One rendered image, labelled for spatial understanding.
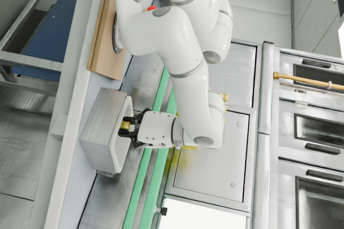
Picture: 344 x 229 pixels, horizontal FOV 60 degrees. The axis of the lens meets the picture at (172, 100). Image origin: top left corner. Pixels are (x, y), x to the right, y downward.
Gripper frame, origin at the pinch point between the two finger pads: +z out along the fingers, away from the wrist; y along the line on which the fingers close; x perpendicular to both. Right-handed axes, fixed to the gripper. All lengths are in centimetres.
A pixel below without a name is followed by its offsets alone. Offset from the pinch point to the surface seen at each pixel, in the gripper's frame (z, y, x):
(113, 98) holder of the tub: 2.2, 4.4, 7.9
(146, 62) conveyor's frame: 5.3, 34.2, -9.4
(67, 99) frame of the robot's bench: 12.4, -0.3, 12.9
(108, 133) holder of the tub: 0.4, -6.4, 7.2
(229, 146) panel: -26, 21, -47
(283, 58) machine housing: -49, 82, -57
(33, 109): 61, 20, -26
